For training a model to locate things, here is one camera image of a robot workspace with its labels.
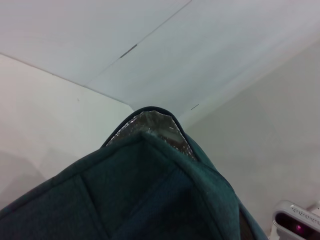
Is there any dark teal fabric lunch bag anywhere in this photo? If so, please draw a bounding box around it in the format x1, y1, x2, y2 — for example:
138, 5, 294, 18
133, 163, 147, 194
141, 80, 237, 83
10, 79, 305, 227
0, 106, 270, 240

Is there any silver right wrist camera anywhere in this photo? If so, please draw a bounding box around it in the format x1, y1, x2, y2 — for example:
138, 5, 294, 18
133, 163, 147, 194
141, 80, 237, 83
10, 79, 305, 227
271, 199, 320, 240

